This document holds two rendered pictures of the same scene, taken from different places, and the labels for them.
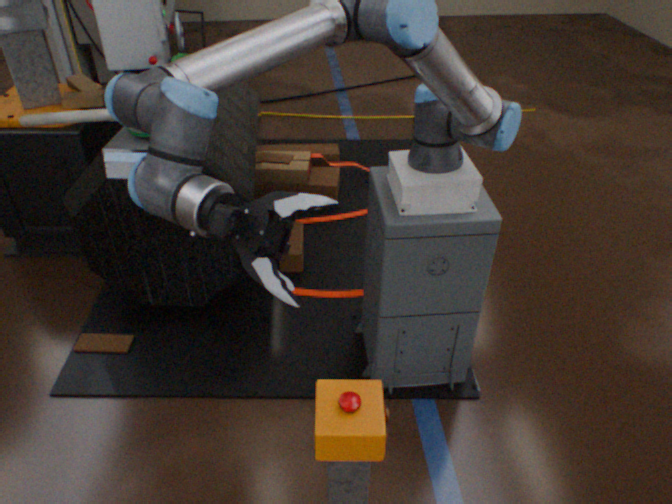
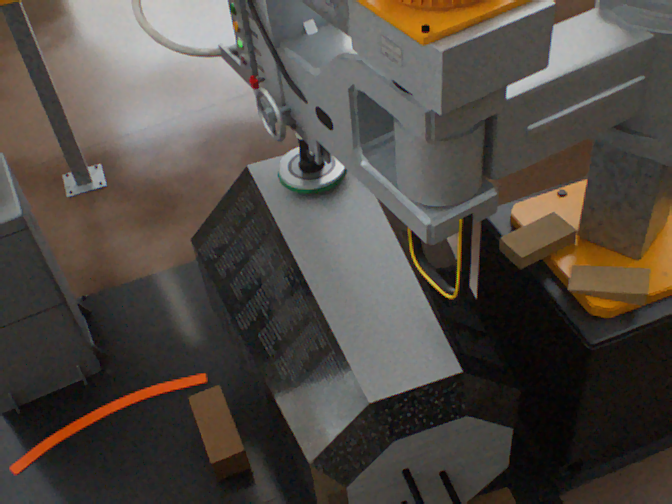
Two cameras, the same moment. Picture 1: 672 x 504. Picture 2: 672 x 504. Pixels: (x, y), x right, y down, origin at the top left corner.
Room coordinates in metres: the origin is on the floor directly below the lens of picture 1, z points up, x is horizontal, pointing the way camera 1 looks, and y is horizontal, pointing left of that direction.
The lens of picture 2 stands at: (4.00, 0.24, 2.40)
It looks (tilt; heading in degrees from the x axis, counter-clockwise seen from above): 44 degrees down; 163
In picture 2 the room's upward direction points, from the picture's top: 7 degrees counter-clockwise
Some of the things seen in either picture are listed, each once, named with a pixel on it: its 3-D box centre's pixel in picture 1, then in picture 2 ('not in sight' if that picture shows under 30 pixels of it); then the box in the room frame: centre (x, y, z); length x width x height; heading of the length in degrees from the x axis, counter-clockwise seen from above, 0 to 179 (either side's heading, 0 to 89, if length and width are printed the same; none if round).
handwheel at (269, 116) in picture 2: (170, 32); (282, 110); (2.29, 0.65, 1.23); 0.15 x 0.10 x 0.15; 10
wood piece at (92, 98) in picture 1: (84, 99); (537, 240); (2.67, 1.25, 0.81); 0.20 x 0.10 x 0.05; 98
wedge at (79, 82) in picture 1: (83, 83); (608, 280); (2.88, 1.34, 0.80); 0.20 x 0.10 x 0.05; 48
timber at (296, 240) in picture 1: (292, 246); (219, 431); (2.38, 0.21, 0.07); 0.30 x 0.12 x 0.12; 2
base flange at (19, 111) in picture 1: (42, 103); (620, 233); (2.72, 1.50, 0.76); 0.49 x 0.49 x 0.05; 0
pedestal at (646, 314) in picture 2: (64, 169); (600, 319); (2.72, 1.50, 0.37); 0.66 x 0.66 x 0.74; 0
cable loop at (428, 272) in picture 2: not in sight; (437, 242); (2.81, 0.86, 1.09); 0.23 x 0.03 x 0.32; 10
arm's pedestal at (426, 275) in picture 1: (419, 280); (1, 288); (1.69, -0.36, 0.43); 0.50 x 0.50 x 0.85; 5
